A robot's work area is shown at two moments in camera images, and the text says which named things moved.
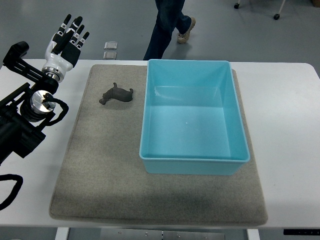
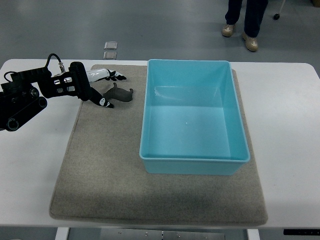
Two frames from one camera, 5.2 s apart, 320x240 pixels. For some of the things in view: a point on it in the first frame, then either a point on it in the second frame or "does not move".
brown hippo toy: x=118 y=93 does not move
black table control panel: x=301 y=232 does not move
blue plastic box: x=191 y=122 does not move
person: x=170 y=16 to x=254 y=14
